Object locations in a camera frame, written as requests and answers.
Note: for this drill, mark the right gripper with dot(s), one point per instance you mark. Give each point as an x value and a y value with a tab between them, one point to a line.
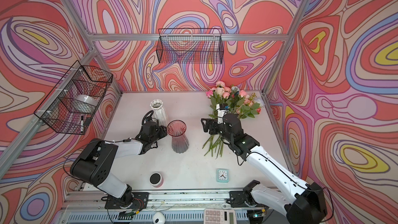
214	124

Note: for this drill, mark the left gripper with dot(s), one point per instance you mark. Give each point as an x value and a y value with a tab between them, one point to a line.
162	131

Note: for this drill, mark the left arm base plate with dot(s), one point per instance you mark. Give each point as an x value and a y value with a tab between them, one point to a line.
135	201

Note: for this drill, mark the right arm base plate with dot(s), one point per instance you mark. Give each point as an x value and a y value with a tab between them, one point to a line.
240	199

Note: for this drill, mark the black wire basket wall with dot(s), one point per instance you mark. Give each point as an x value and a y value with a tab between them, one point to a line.
79	92
190	46

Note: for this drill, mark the black wire basket left wall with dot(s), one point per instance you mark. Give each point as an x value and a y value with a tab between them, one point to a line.
79	92

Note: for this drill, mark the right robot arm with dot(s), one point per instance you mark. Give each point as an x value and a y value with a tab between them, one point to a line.
299	201

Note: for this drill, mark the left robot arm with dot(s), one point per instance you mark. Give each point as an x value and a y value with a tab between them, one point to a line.
94	164

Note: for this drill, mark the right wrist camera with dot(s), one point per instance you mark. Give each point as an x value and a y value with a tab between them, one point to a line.
221	110

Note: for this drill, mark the black wire basket back wall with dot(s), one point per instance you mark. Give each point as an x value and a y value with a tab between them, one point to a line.
190	46

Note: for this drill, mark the bunch of artificial flowers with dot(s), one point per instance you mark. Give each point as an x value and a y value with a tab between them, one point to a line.
243	104

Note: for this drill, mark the pink grey glass vase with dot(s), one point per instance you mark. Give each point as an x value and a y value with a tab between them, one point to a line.
177	130

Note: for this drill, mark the white ribbed ceramic vase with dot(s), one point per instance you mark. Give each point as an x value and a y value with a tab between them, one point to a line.
160	112

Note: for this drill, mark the mint green small clock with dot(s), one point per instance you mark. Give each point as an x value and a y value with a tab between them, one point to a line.
222	176

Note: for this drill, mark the white pink calculator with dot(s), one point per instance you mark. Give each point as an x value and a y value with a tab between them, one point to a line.
219	216

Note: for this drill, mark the white round device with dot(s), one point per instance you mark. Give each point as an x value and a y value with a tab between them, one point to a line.
159	218

